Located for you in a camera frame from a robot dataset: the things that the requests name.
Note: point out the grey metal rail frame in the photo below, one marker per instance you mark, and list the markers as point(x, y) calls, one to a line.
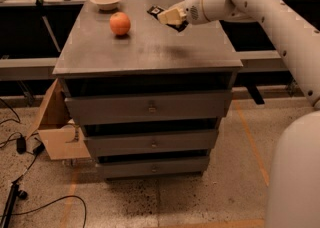
point(27, 69)

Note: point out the black rxbar chocolate bar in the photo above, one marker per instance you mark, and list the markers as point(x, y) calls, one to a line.
point(154, 11)

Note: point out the orange fruit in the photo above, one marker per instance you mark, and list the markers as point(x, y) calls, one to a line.
point(120, 23)

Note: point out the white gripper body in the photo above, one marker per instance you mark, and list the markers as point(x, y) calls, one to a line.
point(192, 9)

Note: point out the grey drawer cabinet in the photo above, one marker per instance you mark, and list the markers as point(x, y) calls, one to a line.
point(148, 103)

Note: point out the black power adapter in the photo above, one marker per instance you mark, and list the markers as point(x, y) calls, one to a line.
point(21, 145)

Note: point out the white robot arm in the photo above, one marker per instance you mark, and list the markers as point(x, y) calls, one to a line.
point(294, 188)

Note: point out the cardboard box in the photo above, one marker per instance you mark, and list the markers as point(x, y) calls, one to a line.
point(62, 138)

